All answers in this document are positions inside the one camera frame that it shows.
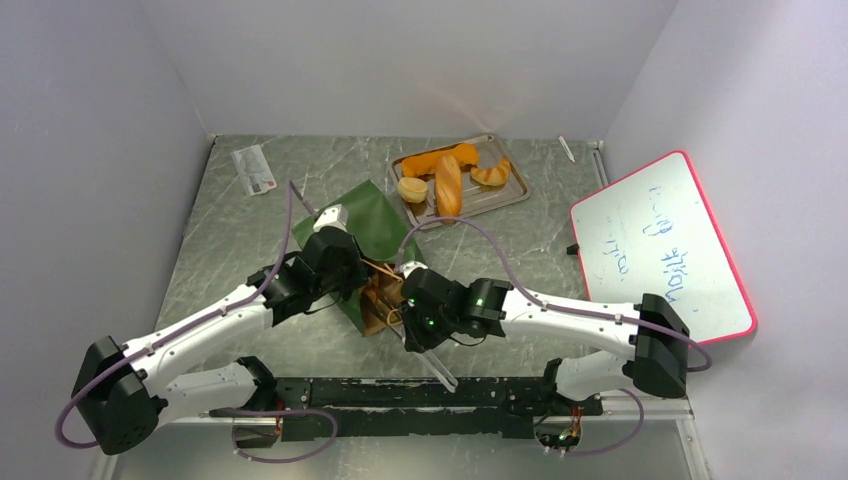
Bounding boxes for metal tongs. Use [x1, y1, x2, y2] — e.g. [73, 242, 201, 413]
[387, 324, 459, 393]

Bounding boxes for fake round bread roll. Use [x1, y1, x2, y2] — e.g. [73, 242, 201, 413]
[397, 177, 429, 204]

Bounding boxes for metal baking tray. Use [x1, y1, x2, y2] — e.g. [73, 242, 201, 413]
[386, 134, 535, 231]

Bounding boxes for fake baguette loaf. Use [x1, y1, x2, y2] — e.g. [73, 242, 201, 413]
[435, 156, 463, 217]

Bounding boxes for orange fake braided bread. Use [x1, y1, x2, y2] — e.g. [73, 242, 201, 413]
[400, 143, 479, 177]

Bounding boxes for fake croissant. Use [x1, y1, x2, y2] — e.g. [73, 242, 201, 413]
[470, 157, 512, 187]

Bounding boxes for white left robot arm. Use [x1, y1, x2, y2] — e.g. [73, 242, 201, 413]
[72, 226, 368, 455]

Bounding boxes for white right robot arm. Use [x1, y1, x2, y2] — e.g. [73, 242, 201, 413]
[399, 261, 690, 414]

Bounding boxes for white paper receipt card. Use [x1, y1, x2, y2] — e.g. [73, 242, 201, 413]
[231, 145, 277, 196]

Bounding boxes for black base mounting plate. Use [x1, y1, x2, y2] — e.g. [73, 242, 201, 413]
[211, 377, 603, 442]

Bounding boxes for white marker pen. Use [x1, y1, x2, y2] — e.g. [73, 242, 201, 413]
[557, 135, 576, 164]

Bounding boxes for pink framed whiteboard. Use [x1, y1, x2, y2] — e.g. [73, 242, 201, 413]
[570, 150, 758, 344]

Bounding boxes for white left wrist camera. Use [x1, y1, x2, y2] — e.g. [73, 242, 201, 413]
[312, 204, 349, 233]

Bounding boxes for aluminium rail frame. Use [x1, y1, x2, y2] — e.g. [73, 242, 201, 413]
[86, 367, 705, 470]

